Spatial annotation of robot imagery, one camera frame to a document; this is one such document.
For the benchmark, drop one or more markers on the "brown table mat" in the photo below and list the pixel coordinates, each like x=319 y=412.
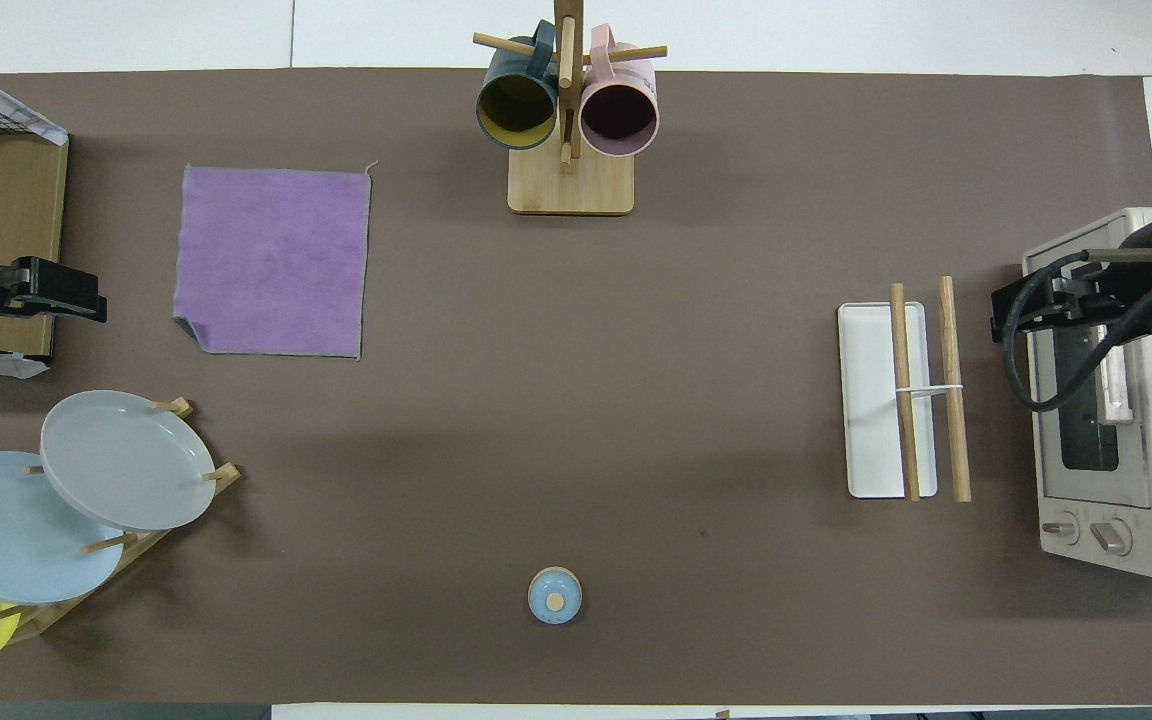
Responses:
x=536 y=400

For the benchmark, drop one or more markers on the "pink mug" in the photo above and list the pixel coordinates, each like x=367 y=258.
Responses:
x=619 y=115

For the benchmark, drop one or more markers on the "purple grey-backed towel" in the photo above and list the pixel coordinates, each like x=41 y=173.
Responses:
x=271 y=260

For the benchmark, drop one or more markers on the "marble pattern sheet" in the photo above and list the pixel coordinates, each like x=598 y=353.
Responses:
x=6 y=103

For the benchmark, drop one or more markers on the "dark teal mug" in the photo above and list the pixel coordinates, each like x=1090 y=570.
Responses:
x=516 y=105

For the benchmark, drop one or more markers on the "wooden mug tree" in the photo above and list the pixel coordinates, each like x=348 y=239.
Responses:
x=570 y=185

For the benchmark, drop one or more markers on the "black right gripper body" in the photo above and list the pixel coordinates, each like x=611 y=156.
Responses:
x=1086 y=295

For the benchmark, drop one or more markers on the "small blue service bell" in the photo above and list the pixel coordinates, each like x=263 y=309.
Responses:
x=554 y=596

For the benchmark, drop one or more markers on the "beige toaster oven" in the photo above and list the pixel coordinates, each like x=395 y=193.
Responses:
x=1086 y=500

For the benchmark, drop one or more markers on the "light blue plate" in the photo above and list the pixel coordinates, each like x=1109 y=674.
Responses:
x=6 y=530

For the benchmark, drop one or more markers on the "wooden plate rack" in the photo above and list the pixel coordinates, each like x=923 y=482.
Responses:
x=146 y=545

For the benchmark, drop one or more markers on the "white towel rack wooden bars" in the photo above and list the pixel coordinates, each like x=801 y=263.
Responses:
x=871 y=420

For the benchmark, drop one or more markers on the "grey plate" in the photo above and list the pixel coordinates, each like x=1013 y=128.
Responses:
x=126 y=460

